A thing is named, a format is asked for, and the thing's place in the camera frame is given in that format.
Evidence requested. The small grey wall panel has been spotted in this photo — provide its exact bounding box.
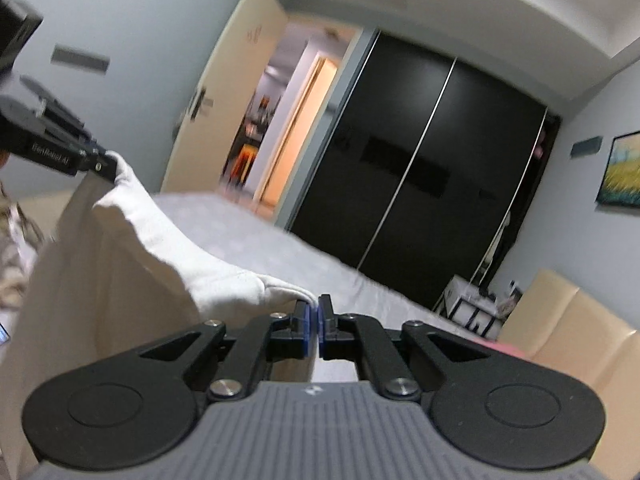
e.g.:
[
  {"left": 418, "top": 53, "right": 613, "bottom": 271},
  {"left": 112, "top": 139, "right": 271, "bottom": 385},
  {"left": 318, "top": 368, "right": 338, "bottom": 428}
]
[{"left": 571, "top": 135, "right": 606, "bottom": 159}]

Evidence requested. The framed wall painting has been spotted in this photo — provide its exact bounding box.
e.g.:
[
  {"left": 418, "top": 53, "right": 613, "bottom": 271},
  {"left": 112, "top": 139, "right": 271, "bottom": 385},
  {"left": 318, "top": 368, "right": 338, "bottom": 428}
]
[{"left": 595, "top": 130, "right": 640, "bottom": 211}]

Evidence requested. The black sliding wardrobe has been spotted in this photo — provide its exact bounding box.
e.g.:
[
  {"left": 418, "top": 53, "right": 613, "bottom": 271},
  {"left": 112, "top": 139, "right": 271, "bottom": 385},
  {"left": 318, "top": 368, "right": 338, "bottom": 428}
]
[{"left": 287, "top": 30, "right": 563, "bottom": 321}]

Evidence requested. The white sweater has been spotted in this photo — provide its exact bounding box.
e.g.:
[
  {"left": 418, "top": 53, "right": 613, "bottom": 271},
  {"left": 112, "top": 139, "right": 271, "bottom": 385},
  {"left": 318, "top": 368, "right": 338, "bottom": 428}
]
[{"left": 0, "top": 152, "right": 321, "bottom": 480}]

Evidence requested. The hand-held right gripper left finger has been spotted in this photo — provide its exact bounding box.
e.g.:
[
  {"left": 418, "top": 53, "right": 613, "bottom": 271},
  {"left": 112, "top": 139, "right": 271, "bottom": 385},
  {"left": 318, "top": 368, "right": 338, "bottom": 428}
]
[{"left": 140, "top": 294, "right": 312, "bottom": 403}]

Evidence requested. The bed with pink dotted sheet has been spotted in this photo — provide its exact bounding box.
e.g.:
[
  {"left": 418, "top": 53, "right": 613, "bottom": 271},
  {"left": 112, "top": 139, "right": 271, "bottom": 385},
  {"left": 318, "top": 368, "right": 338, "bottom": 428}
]
[{"left": 150, "top": 191, "right": 501, "bottom": 396}]

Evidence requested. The long grey wall panel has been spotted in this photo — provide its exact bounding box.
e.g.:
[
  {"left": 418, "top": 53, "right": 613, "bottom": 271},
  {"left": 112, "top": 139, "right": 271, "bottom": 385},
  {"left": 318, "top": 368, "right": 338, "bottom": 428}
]
[{"left": 51, "top": 44, "right": 111, "bottom": 74}]

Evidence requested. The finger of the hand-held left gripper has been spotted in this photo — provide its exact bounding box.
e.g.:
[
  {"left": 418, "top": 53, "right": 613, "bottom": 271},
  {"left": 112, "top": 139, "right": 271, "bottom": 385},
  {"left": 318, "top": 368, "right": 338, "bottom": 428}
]
[
  {"left": 77, "top": 144, "right": 122, "bottom": 184},
  {"left": 19, "top": 76, "right": 107, "bottom": 155}
]

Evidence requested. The door handle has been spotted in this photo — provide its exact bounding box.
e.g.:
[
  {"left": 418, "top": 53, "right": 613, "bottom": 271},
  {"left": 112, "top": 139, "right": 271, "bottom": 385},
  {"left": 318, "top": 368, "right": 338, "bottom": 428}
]
[{"left": 190, "top": 86, "right": 215, "bottom": 122}]

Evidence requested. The beige padded headboard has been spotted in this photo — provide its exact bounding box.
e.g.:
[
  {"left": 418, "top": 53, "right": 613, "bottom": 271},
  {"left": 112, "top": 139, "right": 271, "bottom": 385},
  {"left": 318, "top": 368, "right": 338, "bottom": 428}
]
[{"left": 497, "top": 268, "right": 640, "bottom": 480}]

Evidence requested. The cream door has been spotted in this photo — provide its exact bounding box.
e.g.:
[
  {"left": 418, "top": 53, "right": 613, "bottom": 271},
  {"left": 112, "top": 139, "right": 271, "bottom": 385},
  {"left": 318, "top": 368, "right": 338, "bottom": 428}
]
[{"left": 160, "top": 0, "right": 288, "bottom": 196}]

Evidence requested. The hallway door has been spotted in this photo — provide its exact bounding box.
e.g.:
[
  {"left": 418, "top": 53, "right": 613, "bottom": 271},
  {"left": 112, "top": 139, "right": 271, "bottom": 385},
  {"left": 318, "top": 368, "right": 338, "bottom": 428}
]
[{"left": 259, "top": 54, "right": 342, "bottom": 207}]

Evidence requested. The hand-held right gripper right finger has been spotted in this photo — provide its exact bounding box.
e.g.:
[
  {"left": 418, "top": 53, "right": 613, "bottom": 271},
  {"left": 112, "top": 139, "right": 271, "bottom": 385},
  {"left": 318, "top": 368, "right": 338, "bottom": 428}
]
[{"left": 318, "top": 294, "right": 493, "bottom": 402}]

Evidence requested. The patterned cloth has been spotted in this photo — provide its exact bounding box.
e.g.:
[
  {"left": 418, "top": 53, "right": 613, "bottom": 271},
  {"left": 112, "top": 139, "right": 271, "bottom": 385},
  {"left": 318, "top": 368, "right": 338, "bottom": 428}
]
[{"left": 0, "top": 180, "right": 47, "bottom": 312}]

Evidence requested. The orange stool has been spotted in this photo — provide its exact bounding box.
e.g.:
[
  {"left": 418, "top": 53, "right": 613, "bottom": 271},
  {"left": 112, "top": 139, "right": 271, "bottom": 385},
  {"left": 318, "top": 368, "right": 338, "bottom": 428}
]
[{"left": 233, "top": 143, "right": 257, "bottom": 183}]

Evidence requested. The pink pillow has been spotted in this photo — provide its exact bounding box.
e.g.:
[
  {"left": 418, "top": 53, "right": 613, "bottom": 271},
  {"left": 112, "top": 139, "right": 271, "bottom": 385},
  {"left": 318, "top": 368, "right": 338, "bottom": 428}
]
[{"left": 470, "top": 336, "right": 527, "bottom": 359}]

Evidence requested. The white nightstand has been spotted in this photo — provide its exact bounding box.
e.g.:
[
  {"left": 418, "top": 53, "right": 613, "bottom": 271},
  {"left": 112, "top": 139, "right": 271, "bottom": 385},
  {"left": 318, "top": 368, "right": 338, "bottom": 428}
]
[{"left": 434, "top": 274, "right": 523, "bottom": 339}]

